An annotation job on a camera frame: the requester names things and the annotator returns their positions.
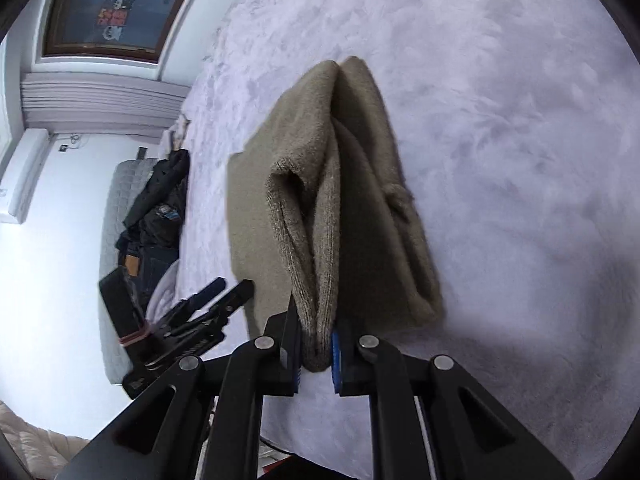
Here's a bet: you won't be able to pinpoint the black jacket pile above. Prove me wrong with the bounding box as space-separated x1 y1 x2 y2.
116 150 190 251

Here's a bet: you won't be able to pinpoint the white pleated curtain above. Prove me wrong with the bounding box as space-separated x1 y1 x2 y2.
21 73 190 143

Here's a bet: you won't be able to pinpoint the phone mounted on gripper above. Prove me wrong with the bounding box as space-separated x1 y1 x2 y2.
99 266 150 364

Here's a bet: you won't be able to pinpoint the dark blue jeans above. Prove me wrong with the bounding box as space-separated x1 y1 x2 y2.
118 244 179 312

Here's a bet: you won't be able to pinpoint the dark framed window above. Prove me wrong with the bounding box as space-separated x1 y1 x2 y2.
43 0 184 63

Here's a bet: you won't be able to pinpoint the grey quilted headboard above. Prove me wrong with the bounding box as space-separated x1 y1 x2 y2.
98 158 157 385

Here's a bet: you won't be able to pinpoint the olive knit sweater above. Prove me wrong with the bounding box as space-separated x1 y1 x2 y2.
226 56 442 372

